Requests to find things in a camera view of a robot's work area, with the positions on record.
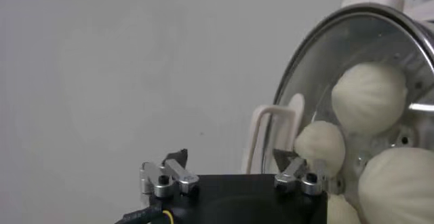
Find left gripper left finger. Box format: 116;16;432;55
139;149;201;199

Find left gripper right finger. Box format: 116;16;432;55
273;149;328;198

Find white steamed baozi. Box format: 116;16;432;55
331;62;408;136
294;120;347;179
357;147;434;224
325;193;362;224

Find glass pot lid cream handle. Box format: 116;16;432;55
242;3;434;224

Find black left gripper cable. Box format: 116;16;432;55
113;204;176;224

